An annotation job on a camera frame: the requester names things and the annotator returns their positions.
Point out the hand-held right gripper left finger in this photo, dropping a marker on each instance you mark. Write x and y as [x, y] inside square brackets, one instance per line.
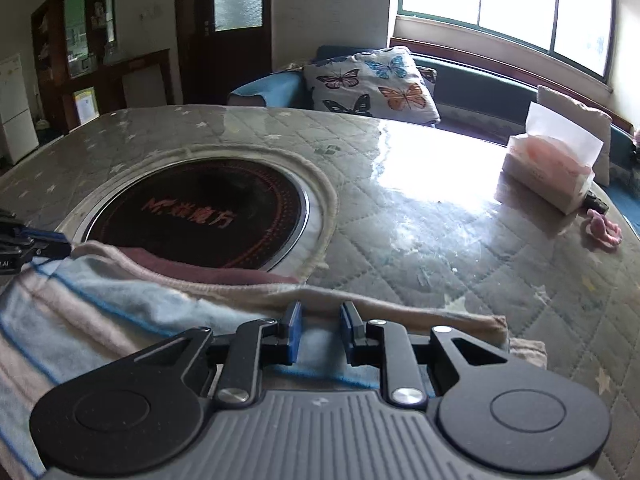
[295, 335]

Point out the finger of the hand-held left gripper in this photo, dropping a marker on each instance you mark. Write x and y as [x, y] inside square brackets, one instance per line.
[45, 234]
[52, 249]

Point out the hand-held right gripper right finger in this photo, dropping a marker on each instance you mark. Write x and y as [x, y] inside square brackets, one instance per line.
[347, 335]

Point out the striped blue beige shorts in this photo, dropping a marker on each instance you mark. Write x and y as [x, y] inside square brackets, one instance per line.
[100, 310]

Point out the white refrigerator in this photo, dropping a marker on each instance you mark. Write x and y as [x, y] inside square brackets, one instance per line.
[15, 110]

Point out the yellow framed picture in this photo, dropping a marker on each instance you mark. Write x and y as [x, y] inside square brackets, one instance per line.
[86, 105]

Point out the round black induction cooktop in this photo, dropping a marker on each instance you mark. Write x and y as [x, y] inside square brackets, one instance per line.
[200, 210]

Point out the white panel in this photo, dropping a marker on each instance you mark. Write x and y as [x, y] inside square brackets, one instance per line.
[142, 87]

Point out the dark wooden cabinet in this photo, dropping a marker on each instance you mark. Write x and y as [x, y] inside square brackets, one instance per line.
[150, 65]

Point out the dark wooden door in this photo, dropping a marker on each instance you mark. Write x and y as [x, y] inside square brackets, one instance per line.
[200, 60]

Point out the blue sofa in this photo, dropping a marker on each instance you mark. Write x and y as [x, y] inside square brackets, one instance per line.
[270, 92]

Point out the butterfly print pillow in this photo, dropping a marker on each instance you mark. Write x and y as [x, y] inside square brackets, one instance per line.
[370, 85]

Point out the white tissue box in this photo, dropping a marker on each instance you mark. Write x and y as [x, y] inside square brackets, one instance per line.
[545, 170]

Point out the small pink cloth item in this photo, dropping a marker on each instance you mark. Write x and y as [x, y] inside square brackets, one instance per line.
[605, 230]

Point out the black remote control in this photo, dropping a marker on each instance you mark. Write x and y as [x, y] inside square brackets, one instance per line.
[596, 202]

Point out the beige cushion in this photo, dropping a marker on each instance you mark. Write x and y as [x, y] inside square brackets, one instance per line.
[595, 125]

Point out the white wall socket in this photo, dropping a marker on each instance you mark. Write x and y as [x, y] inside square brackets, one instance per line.
[150, 13]

